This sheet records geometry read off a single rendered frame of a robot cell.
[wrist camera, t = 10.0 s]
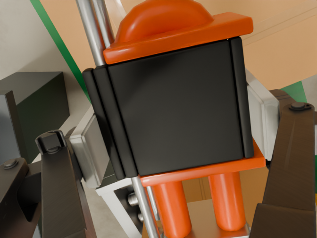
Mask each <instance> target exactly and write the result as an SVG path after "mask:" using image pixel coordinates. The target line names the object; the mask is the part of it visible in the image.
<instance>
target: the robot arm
mask: <svg viewBox="0 0 317 238"><path fill-rule="evenodd" d="M245 72H246V81H247V91H248V101H249V110H250V124H251V133H252V136H253V138H254V140H255V142H256V143H257V145H258V147H259V149H260V150H261V152H262V154H263V156H264V157H265V159H267V160H268V161H271V163H270V167H269V172H268V177H267V182H266V187H265V192H264V196H263V201H262V203H258V204H257V206H256V210H255V213H254V218H253V222H252V226H251V230H250V236H249V238H316V191H315V155H317V111H315V107H314V106H313V105H312V104H310V103H306V102H296V101H295V100H294V99H293V98H292V97H291V96H290V95H288V94H287V93H286V92H285V91H283V90H279V89H274V90H267V89H266V88H265V87H264V86H263V85H262V84H261V83H260V82H259V81H258V80H257V79H256V78H255V77H254V75H253V74H252V73H250V71H248V70H247V68H246V67H245ZM35 142H36V144H37V147H38V149H39V151H40V154H41V160H40V161H37V162H34V163H31V164H27V162H26V160H25V159H24V158H21V157H20V158H14V159H10V160H8V161H6V162H4V163H3V164H2V165H0V238H32V237H33V234H34V231H35V229H36V226H37V223H38V220H39V217H40V215H41V214H42V238H97V236H96V232H95V228H94V224H93V221H92V217H91V213H90V209H89V206H88V202H87V198H86V195H85V191H84V187H83V185H82V182H81V180H82V178H83V179H84V182H85V184H86V187H88V188H96V187H100V185H101V183H102V180H103V177H104V174H105V171H106V168H107V165H108V162H109V159H110V158H109V155H108V151H107V149H106V145H105V142H104V139H103V136H102V133H101V130H100V127H99V124H98V121H97V118H96V115H95V113H94V110H93V107H92V105H91V106H90V108H89V109H88V110H87V112H86V113H85V115H84V116H83V118H82V119H81V121H80V122H79V124H78V125H77V126H76V127H73V128H72V129H70V130H69V131H68V132H67V134H66V136H64V135H63V132H62V131H61V130H58V129H57V130H52V131H48V132H46V133H43V134H41V135H40V136H38V137H37V138H36V139H35Z"/></svg>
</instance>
